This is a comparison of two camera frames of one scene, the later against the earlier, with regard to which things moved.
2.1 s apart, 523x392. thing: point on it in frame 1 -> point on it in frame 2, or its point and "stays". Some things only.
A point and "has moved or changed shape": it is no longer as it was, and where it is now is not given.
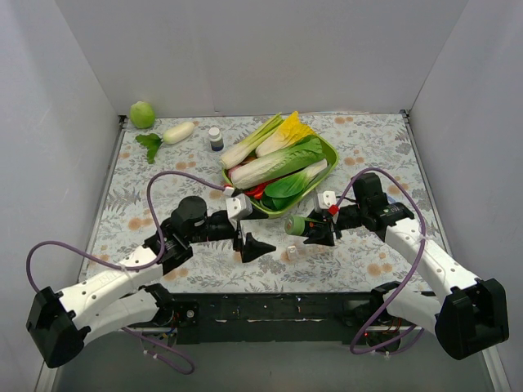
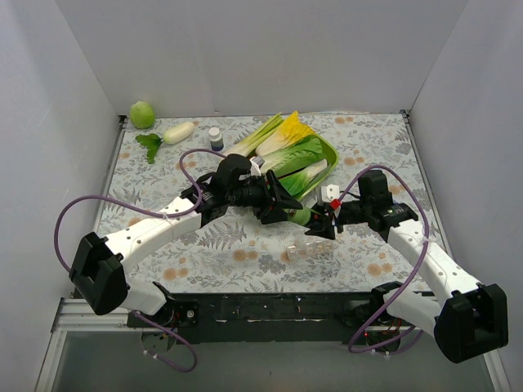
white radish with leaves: (151, 142) stays
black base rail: (236, 318) stays
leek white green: (239, 153) stays
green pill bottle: (295, 224) has moved or changed shape
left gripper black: (238, 236) -> (267, 196)
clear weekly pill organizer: (303, 252) stays
